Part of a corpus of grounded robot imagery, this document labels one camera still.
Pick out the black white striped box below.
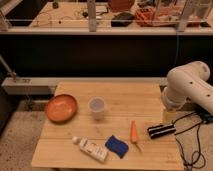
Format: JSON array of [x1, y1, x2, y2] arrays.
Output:
[[147, 124, 176, 139]]

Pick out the orange bowl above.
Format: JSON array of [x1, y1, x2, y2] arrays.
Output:
[[45, 94, 78, 122]]

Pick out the white tube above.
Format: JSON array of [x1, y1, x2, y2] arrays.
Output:
[[72, 136, 108, 163]]

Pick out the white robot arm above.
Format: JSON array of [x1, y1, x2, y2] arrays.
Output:
[[161, 61, 213, 122]]

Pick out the orange tool box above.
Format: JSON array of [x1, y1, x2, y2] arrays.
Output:
[[135, 6, 182, 27]]

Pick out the blue sponge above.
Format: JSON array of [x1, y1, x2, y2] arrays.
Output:
[[105, 135, 129, 158]]

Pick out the orange carrot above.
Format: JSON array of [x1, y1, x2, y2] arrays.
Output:
[[130, 120, 141, 150]]

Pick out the white ceramic cup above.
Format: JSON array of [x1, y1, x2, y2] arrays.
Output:
[[88, 97, 105, 120]]

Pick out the black cables on floor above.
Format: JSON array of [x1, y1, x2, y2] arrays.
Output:
[[171, 111, 213, 171]]

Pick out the black pouch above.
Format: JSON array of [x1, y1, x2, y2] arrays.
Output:
[[111, 12, 134, 27]]

